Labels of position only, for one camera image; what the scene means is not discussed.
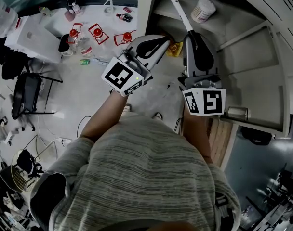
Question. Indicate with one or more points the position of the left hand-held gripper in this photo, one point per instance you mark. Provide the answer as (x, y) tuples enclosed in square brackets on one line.
[(117, 77)]

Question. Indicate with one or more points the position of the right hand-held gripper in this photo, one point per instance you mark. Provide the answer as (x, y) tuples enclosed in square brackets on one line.
[(211, 102)]

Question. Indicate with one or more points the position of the yellow snack packet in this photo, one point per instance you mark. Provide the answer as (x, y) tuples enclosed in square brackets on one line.
[(173, 49)]

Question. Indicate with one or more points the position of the white marker pen black cap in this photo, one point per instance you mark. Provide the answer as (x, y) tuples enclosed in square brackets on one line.
[(181, 12)]

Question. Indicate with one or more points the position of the white cotton swab jar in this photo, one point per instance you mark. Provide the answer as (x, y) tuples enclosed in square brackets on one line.
[(203, 9)]

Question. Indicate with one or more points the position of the locker door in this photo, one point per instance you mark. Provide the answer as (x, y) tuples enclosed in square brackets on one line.
[(252, 56)]

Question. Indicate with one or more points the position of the grey wall cabinet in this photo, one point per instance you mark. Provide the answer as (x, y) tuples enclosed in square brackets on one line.
[(257, 8)]

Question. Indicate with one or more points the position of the person's right forearm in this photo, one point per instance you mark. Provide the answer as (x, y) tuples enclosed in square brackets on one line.
[(195, 136)]

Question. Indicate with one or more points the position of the person's left forearm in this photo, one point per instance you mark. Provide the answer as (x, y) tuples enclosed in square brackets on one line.
[(105, 117)]

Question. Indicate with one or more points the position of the clear water jug red cap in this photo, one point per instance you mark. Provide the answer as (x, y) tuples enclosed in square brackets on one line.
[(126, 37), (98, 34)]

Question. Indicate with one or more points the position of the dark cola bottle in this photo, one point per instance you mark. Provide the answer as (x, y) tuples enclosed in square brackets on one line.
[(124, 17)]

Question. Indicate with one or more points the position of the small red packet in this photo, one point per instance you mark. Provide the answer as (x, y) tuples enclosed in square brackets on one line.
[(127, 9)]

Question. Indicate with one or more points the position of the grey power strip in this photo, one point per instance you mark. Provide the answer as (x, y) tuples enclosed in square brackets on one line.
[(99, 62)]

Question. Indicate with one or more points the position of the clear tape roll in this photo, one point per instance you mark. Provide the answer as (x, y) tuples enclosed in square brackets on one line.
[(109, 9)]

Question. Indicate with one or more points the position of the person's left shoe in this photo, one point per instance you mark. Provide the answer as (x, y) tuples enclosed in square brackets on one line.
[(128, 107)]

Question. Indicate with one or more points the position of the person's shoe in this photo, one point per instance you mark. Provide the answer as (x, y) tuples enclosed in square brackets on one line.
[(158, 116), (128, 107)]

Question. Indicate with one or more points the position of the green drink can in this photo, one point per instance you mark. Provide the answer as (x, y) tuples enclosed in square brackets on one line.
[(84, 61)]

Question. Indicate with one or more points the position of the person's right shoe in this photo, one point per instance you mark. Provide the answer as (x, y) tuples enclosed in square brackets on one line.
[(158, 116)]

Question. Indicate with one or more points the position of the clear water jug red label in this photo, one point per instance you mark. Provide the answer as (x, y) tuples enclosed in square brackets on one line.
[(81, 46)]

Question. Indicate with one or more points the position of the small clear bottle red label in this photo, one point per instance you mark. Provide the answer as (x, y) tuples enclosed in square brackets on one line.
[(76, 8)]

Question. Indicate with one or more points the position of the wooden platform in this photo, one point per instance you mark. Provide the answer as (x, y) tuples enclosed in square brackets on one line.
[(221, 141)]

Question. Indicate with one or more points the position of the pink cup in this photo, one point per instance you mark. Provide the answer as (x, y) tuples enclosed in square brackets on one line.
[(69, 16)]

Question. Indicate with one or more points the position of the black bag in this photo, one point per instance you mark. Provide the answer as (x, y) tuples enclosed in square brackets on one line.
[(256, 136)]

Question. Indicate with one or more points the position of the white cardboard box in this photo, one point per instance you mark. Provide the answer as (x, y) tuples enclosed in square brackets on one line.
[(30, 40)]

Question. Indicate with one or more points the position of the white power strip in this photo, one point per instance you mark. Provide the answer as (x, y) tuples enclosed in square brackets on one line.
[(64, 141)]

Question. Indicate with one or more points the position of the person in grey shirt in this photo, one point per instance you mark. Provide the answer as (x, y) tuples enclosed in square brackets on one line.
[(146, 177)]

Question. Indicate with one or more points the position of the black folding chair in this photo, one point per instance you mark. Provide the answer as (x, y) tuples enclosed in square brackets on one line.
[(28, 95)]

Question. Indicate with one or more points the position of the black office chair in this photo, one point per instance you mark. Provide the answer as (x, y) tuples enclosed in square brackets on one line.
[(9, 61)]

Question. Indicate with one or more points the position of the clear bag of plastic bottles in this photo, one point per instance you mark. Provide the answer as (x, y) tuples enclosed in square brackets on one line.
[(3, 16)]

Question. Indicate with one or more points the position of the dark metal machinery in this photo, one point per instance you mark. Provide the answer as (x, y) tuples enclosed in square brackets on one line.
[(279, 196)]

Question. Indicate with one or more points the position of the white office chair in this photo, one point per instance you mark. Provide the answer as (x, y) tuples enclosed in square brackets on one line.
[(2, 126)]

